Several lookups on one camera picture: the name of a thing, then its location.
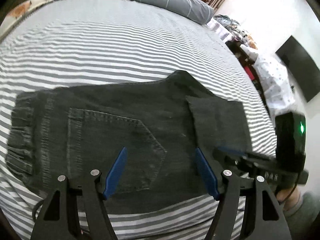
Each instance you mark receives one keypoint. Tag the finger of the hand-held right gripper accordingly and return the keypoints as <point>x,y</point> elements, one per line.
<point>243,166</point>
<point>232,151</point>

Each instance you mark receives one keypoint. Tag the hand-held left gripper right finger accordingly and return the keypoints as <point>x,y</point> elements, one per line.
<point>206,175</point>

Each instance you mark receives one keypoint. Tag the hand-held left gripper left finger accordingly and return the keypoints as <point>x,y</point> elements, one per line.
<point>115,172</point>

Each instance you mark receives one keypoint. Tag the dark grey denim pants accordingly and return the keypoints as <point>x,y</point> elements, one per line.
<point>100,130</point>

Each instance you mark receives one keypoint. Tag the white dotted cloth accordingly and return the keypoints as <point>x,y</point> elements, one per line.
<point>272,80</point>

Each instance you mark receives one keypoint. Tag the black television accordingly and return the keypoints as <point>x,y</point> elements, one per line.
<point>300,65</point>

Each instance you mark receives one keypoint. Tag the red box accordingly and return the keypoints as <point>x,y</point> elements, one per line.
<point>249,72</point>

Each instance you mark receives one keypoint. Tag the pile of patterned clothes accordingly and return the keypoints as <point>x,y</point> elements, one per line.
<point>237,30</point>

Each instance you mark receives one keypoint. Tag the grey white striped bed sheet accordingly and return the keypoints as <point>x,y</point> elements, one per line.
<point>100,50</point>

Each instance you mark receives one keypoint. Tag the pale lavender cloth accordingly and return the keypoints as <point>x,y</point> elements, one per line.
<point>216,28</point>

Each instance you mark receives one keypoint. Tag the floral pillow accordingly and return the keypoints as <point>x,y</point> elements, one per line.
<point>22,10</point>

